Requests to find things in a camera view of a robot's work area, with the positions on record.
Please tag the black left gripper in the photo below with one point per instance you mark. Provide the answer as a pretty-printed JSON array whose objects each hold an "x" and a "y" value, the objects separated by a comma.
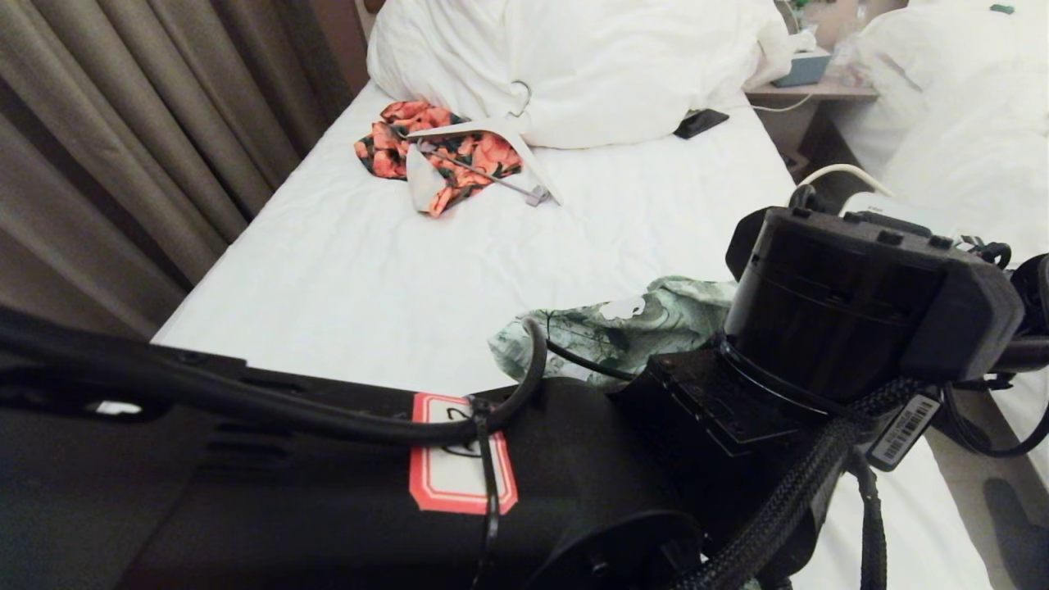
[{"x": 901, "y": 430}]

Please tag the brown pleated curtain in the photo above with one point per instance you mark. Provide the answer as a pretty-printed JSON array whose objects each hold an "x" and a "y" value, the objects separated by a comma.
[{"x": 123, "y": 139}]

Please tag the white wooden clothes hanger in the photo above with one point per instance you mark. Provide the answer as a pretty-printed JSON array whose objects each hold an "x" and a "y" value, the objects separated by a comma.
[{"x": 459, "y": 129}]

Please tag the black smartphone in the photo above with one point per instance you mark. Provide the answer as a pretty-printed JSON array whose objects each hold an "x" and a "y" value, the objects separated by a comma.
[{"x": 701, "y": 124}]

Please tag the orange floral garment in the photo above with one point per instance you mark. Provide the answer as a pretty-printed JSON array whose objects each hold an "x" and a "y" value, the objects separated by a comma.
[{"x": 483, "y": 152}]

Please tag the white bunched duvet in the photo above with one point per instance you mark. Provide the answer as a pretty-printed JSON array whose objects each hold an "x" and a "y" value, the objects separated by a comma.
[
  {"x": 967, "y": 123},
  {"x": 590, "y": 74}
]

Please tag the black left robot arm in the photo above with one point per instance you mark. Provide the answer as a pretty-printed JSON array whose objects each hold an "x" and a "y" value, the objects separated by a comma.
[{"x": 246, "y": 508}]

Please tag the green floral short-sleeve shirt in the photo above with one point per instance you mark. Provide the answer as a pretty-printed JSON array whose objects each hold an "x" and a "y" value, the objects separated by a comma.
[{"x": 623, "y": 332}]

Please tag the blue tissue box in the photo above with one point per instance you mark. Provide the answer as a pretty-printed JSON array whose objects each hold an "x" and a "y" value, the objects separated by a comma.
[{"x": 801, "y": 70}]

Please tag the brown wooden headboard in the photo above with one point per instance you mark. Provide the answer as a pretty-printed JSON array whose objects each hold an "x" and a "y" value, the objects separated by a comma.
[{"x": 379, "y": 6}]

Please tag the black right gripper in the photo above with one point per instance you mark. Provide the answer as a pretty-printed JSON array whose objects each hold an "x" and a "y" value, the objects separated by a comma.
[{"x": 1028, "y": 354}]

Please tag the green potted plant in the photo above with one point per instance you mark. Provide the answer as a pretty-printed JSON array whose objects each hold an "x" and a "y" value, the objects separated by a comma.
[{"x": 803, "y": 5}]

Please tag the wooden nightstand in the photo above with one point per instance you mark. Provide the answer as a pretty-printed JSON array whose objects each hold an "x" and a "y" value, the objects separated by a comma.
[{"x": 811, "y": 93}]

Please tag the small green object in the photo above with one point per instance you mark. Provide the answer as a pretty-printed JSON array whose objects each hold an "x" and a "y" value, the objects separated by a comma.
[{"x": 1000, "y": 10}]

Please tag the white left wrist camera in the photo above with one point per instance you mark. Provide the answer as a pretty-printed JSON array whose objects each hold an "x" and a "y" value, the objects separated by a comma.
[{"x": 885, "y": 205}]

